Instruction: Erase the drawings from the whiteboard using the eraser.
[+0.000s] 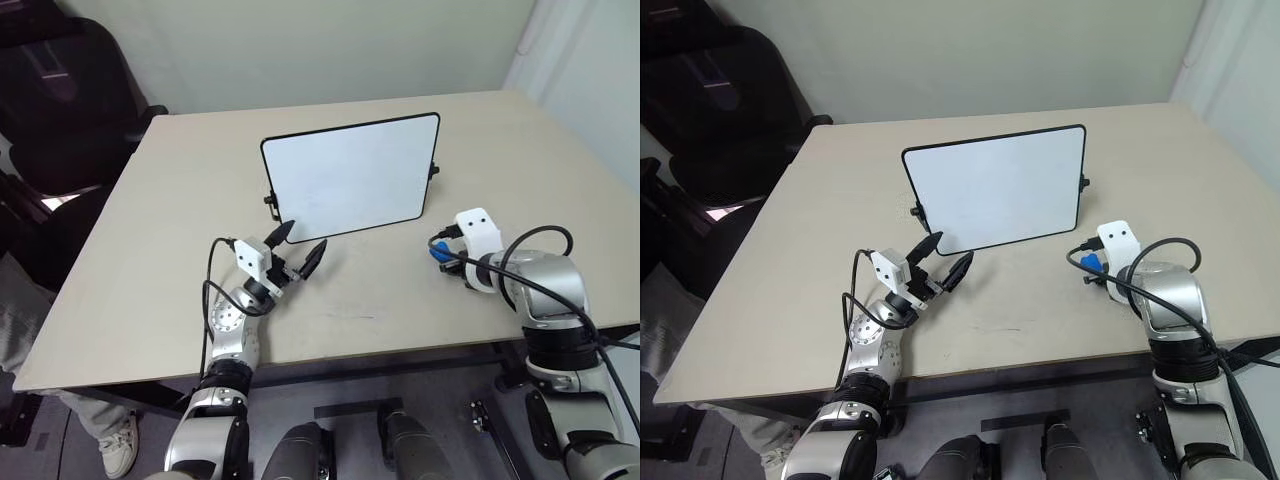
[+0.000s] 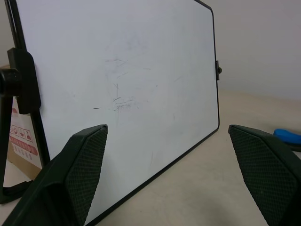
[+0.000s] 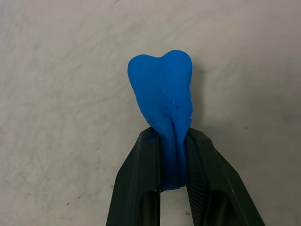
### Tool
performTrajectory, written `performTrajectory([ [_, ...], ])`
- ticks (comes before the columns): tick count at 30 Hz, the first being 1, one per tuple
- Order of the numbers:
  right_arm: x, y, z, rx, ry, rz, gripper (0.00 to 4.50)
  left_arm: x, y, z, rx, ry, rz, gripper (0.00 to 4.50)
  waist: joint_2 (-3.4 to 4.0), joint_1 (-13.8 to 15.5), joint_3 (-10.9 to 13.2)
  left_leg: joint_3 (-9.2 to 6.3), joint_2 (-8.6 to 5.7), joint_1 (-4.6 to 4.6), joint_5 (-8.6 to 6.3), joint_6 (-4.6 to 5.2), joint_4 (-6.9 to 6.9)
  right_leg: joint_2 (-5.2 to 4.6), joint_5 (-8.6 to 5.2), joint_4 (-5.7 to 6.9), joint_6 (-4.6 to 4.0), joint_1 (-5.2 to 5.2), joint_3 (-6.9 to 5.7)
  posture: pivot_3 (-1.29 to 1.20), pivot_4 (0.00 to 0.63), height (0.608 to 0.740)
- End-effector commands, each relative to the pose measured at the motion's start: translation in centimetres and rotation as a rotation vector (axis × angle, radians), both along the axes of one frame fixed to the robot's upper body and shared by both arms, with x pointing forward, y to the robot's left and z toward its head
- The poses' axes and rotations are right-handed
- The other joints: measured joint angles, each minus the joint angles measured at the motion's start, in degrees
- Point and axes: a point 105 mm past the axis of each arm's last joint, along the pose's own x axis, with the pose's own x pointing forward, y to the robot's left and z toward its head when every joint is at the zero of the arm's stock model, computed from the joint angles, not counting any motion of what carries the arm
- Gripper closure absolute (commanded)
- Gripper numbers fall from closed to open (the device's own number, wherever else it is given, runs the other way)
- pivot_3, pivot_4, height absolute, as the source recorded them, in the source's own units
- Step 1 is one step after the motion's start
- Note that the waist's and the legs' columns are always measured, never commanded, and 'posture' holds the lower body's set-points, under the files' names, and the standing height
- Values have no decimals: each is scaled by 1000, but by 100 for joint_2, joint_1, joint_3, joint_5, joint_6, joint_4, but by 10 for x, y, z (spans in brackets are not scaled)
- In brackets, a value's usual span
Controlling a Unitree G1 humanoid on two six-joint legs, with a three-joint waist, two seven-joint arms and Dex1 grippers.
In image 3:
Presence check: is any blue clay lump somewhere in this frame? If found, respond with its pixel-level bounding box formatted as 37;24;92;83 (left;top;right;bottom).
127;49;194;191

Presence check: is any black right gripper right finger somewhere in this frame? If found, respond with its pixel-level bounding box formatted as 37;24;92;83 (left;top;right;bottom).
184;128;266;226

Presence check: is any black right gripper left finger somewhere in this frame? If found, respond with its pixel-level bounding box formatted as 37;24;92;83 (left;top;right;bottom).
104;128;165;226

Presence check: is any white whiteboard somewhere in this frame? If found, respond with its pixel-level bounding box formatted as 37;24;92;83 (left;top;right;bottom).
0;0;301;226

